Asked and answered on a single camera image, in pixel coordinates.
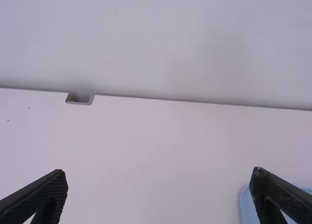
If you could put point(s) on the blue mat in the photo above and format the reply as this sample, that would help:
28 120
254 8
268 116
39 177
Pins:
243 207

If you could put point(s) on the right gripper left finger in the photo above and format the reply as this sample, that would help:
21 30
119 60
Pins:
29 202

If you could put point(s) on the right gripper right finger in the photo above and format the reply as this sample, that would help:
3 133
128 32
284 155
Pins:
280 199

